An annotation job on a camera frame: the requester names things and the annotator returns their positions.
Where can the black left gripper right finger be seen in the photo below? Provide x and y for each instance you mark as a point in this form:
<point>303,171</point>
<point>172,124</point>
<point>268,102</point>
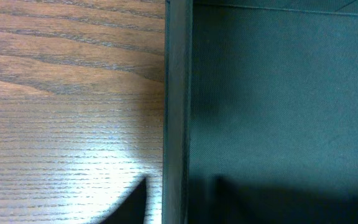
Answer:
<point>229,207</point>

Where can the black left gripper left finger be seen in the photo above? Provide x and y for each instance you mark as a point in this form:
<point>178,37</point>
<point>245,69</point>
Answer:
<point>132,209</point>

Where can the black fabric storage box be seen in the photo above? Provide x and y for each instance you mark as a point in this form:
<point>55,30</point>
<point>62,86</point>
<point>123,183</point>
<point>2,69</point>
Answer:
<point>265,95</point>

